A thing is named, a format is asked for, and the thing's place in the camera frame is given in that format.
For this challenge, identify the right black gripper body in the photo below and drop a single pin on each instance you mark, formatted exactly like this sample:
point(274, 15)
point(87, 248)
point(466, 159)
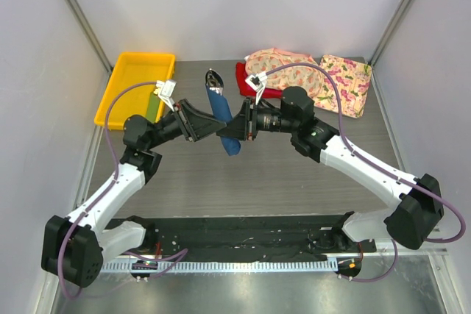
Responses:
point(266, 119)

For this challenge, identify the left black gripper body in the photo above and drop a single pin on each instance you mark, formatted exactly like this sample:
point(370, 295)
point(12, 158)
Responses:
point(174, 125)

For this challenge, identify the blue paper napkin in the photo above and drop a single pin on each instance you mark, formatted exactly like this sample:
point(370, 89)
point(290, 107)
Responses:
point(221, 111)

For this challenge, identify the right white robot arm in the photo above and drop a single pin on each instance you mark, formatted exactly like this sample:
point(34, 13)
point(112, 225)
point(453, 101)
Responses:
point(413, 205)

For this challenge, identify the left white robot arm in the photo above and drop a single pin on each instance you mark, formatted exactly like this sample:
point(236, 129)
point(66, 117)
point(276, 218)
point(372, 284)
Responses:
point(76, 247)

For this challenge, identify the green gold-tipped utensil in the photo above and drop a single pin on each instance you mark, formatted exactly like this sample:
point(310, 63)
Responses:
point(155, 107)

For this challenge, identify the red folded cloth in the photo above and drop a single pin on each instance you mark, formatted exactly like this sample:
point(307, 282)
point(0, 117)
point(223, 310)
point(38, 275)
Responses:
point(246, 90)

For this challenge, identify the floral round mesh cover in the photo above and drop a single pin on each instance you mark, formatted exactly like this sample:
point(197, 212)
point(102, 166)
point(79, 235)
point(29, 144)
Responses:
point(283, 70)

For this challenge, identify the yellow plastic bin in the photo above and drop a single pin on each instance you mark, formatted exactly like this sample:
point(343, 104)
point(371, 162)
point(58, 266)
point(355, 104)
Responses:
point(132, 68)

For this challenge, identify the floral yellow placemat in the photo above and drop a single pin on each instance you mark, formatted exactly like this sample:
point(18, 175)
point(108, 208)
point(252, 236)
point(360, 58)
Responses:
point(352, 80)

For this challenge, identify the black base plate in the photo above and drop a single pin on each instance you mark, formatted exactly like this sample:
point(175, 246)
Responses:
point(273, 239)

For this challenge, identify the white slotted cable duct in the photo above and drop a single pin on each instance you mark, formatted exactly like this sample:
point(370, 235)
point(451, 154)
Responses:
point(123, 265)

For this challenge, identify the left aluminium corner post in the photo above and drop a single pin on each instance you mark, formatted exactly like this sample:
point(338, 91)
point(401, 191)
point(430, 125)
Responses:
point(89, 33)

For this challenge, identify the aluminium corner post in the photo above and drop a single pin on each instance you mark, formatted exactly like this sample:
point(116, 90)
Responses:
point(392, 26)
point(89, 33)

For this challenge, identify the right aluminium corner post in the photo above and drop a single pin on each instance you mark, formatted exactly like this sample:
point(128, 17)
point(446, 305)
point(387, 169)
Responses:
point(392, 26)

